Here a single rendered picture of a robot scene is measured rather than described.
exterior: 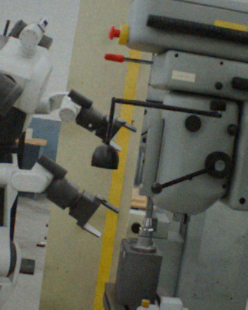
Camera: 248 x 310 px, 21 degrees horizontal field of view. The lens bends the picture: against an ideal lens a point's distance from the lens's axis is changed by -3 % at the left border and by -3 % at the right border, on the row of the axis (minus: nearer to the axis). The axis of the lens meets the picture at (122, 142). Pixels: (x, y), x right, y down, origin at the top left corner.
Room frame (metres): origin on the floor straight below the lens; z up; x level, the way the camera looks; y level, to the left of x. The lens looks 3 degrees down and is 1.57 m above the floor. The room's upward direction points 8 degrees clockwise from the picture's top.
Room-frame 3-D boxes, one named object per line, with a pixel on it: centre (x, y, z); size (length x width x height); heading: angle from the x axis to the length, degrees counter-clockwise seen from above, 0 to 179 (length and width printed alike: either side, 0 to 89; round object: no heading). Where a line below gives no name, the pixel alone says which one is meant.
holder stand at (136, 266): (2.26, -0.12, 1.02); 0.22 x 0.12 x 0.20; 5
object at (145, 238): (2.21, -0.12, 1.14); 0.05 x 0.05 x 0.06
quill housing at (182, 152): (1.83, -0.20, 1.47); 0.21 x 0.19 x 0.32; 6
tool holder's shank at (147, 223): (2.21, -0.12, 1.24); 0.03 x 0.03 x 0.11
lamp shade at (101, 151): (1.79, 0.04, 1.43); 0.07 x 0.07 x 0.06
